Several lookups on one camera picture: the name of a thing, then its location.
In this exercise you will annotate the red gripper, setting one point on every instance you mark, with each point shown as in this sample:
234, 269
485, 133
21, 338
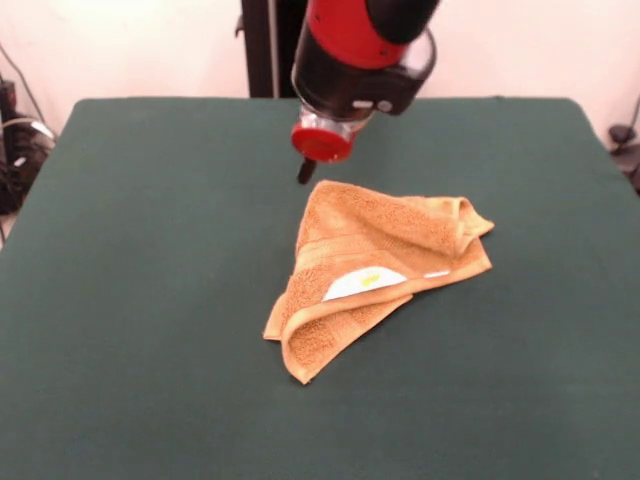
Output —
320, 145

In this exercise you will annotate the tan terry towel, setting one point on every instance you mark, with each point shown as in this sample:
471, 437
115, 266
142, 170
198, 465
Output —
360, 235

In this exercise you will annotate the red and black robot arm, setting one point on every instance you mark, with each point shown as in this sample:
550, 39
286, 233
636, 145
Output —
350, 75

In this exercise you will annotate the black upright column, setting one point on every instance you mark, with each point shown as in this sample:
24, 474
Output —
260, 50

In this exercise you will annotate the dark green tablecloth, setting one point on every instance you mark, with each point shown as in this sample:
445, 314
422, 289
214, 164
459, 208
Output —
150, 300

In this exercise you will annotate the black wall power strip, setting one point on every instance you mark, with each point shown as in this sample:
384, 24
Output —
7, 97

